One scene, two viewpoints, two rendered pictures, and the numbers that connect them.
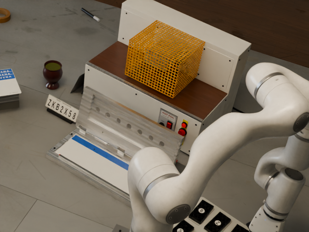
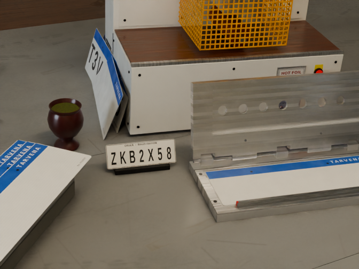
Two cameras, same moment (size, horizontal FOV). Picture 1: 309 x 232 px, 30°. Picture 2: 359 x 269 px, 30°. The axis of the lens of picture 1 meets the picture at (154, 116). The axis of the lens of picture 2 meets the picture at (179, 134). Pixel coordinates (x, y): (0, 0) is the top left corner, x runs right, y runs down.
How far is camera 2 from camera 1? 1.60 m
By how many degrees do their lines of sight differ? 36
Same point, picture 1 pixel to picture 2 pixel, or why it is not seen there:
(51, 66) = (62, 110)
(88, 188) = (319, 216)
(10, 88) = (66, 160)
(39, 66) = (6, 136)
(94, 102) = (213, 102)
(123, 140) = (283, 131)
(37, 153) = (198, 226)
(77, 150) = (239, 185)
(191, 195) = not seen: outside the picture
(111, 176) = (319, 183)
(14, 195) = not seen: outside the picture
